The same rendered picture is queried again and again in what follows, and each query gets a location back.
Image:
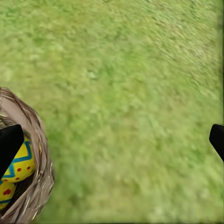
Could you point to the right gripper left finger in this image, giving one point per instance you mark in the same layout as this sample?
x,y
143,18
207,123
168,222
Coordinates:
x,y
11,140

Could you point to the easter egg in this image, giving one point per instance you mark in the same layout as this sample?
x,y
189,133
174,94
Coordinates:
x,y
23,164
7,190

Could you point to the wicker basket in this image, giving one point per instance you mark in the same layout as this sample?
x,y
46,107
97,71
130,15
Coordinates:
x,y
31,202

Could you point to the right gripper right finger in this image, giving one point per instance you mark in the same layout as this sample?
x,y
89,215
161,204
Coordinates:
x,y
217,139

